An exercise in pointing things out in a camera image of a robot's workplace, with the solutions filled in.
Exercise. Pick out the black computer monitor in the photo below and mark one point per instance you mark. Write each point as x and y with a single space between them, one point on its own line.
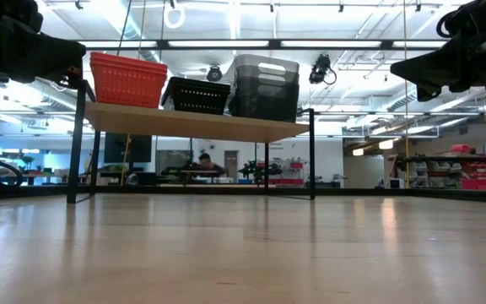
137 148

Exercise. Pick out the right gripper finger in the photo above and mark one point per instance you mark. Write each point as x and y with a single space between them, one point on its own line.
425 92
458 67

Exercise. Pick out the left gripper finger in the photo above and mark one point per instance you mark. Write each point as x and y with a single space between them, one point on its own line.
73 76
40 55

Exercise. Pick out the person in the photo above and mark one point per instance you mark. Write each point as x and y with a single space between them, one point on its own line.
205 160

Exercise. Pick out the black ceiling spotlight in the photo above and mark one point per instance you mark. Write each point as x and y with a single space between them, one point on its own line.
214 74
320 67

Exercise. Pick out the grey translucent plastic bin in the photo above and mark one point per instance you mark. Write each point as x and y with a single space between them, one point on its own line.
247 60
264 110
247 72

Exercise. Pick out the black plastic slotted basket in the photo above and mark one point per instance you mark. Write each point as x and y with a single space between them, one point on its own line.
196 110

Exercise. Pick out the black aluminium table frame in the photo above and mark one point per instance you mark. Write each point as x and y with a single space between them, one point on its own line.
352 192

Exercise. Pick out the rack of red bins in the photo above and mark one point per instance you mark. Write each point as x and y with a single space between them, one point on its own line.
483 173

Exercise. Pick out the shelf with red bins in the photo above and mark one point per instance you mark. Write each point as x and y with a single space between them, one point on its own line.
295 165

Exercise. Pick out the wooden shelf with black legs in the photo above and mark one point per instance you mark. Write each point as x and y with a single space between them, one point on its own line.
184 124

